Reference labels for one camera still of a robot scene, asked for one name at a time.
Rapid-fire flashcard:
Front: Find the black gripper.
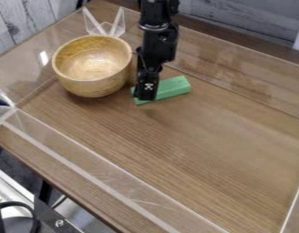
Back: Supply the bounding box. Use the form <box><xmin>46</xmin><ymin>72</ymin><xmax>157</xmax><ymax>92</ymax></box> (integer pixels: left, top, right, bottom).
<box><xmin>134</xmin><ymin>0</ymin><xmax>181</xmax><ymax>101</ymax></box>

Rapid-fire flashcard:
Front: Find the green rectangular block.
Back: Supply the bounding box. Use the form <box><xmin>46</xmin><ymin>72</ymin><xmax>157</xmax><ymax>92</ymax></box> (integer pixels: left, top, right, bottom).
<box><xmin>130</xmin><ymin>75</ymin><xmax>193</xmax><ymax>106</ymax></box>

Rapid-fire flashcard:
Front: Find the light wooden bowl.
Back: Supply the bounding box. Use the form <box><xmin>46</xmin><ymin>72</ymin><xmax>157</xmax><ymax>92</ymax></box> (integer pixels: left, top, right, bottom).
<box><xmin>52</xmin><ymin>35</ymin><xmax>133</xmax><ymax>97</ymax></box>

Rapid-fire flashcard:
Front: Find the black table leg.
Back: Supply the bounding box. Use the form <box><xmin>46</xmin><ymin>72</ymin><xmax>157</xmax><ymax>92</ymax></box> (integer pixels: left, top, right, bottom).
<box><xmin>39</xmin><ymin>181</ymin><xmax>54</xmax><ymax>204</ymax></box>

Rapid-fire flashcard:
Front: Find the clear acrylic tray wall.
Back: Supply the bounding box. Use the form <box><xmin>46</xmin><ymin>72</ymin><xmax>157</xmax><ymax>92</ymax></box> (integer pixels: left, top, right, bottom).
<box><xmin>0</xmin><ymin>12</ymin><xmax>299</xmax><ymax>233</ymax></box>

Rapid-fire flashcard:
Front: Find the clear acrylic corner bracket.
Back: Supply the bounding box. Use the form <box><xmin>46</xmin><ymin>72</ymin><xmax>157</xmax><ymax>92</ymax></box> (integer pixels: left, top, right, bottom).
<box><xmin>82</xmin><ymin>7</ymin><xmax>127</xmax><ymax>37</ymax></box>

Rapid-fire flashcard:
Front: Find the black metal bracket with screw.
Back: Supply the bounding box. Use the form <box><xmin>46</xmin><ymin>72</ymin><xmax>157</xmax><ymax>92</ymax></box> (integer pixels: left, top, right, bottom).
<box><xmin>34</xmin><ymin>202</ymin><xmax>84</xmax><ymax>233</ymax></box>

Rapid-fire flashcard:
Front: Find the black cable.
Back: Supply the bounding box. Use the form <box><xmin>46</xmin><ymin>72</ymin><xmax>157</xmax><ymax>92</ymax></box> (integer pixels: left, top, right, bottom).
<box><xmin>0</xmin><ymin>201</ymin><xmax>43</xmax><ymax>233</ymax></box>

